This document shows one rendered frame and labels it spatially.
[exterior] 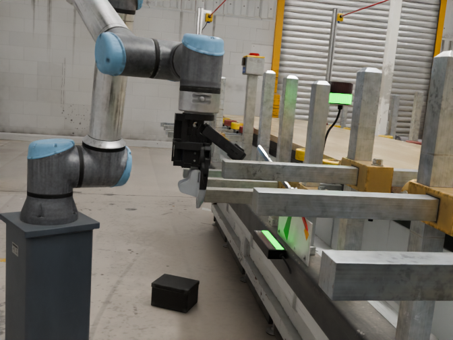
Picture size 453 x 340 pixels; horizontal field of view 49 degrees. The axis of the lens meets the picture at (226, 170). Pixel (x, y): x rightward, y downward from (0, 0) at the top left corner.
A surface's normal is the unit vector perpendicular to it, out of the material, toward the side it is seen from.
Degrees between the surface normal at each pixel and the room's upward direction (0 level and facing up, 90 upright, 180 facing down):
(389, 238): 90
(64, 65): 90
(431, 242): 90
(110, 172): 101
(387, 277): 90
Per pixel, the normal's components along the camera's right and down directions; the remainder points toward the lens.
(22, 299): -0.76, 0.04
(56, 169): 0.48, 0.17
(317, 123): 0.17, 0.16
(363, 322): 0.07, -0.99
